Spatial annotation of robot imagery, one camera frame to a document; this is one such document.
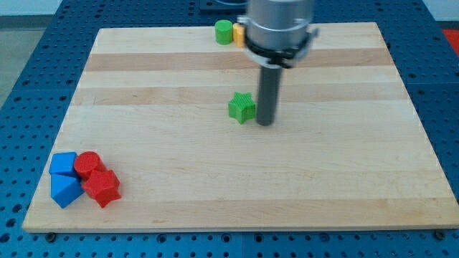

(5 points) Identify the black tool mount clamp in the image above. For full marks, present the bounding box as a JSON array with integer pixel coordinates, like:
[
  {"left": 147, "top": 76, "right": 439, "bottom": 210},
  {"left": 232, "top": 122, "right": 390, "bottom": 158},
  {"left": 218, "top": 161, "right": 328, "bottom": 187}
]
[{"left": 245, "top": 32, "right": 311, "bottom": 69}]

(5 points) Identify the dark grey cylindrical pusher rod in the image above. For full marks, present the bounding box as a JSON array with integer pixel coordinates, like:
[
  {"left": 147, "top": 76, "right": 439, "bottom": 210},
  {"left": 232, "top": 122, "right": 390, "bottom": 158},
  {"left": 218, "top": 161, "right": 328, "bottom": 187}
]
[{"left": 256, "top": 67, "right": 282, "bottom": 126}]

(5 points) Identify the green star block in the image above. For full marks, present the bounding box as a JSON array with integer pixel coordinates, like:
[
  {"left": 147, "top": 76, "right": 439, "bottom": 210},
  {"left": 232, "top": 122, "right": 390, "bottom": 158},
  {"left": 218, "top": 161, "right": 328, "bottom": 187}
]
[{"left": 228, "top": 92, "right": 256, "bottom": 124}]

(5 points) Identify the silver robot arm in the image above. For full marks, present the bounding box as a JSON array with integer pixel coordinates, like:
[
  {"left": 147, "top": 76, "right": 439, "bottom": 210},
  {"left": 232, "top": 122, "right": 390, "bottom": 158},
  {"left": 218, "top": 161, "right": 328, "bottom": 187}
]
[{"left": 237, "top": 0, "right": 319, "bottom": 126}]

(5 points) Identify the red star block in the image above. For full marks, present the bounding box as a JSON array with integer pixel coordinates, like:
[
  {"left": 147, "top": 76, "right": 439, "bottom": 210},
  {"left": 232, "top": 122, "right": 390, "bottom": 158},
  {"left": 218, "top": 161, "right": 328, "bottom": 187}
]
[{"left": 82, "top": 170, "right": 121, "bottom": 208}]

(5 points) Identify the yellow block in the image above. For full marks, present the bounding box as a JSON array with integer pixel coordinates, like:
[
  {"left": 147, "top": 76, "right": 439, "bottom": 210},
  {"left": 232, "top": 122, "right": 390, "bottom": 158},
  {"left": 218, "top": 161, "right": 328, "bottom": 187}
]
[{"left": 232, "top": 23, "right": 245, "bottom": 48}]

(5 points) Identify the green cylinder block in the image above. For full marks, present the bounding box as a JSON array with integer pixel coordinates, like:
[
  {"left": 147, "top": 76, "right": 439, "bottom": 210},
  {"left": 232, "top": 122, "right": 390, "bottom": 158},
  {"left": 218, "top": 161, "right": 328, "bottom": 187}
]
[{"left": 214, "top": 19, "right": 233, "bottom": 45}]

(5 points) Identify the wooden board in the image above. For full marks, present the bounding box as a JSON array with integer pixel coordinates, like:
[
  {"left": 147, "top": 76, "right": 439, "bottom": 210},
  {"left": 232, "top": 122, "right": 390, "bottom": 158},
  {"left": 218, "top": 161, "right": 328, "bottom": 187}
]
[{"left": 22, "top": 22, "right": 458, "bottom": 233}]

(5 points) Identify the red cylinder block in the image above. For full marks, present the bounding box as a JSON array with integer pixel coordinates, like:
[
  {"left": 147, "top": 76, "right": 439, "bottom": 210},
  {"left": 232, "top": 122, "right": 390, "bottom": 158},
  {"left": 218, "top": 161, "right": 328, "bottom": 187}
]
[{"left": 73, "top": 151, "right": 107, "bottom": 181}]

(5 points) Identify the blue cube block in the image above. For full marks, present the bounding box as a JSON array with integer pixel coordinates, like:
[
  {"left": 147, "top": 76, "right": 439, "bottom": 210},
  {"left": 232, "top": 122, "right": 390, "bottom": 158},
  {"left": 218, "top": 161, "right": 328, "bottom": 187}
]
[{"left": 49, "top": 152, "right": 77, "bottom": 178}]

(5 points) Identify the blue pentagon block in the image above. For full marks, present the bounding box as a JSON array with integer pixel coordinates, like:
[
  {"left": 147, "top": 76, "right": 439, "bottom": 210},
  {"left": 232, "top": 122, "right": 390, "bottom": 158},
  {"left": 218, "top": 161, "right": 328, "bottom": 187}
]
[{"left": 50, "top": 174, "right": 84, "bottom": 209}]

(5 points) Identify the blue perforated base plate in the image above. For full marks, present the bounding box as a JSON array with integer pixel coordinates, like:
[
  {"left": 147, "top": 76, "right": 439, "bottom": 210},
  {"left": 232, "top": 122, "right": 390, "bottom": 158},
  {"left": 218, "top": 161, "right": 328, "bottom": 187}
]
[{"left": 1, "top": 0, "right": 458, "bottom": 257}]

